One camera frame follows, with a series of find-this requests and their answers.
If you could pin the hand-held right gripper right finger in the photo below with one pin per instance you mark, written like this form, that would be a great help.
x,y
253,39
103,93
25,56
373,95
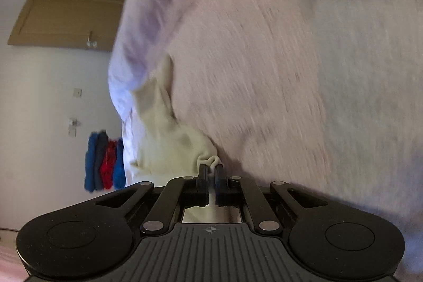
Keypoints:
x,y
219,176

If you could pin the folded dark grey garment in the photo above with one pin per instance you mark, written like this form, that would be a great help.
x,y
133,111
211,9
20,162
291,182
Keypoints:
x,y
100,163

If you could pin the folded red garment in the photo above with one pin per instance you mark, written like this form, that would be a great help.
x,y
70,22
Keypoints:
x,y
108,166

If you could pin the folded blue garment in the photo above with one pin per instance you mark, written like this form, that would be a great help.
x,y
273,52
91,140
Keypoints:
x,y
119,169

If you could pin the square wall switch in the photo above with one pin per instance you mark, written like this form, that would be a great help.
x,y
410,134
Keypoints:
x,y
77,92

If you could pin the cream long-sleeved shirt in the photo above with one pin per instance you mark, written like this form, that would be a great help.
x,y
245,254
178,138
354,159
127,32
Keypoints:
x,y
165,143

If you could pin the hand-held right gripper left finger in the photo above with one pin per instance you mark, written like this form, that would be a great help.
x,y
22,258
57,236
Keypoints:
x,y
205,176

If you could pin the white wall fixture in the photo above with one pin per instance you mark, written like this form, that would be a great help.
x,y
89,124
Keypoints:
x,y
72,126

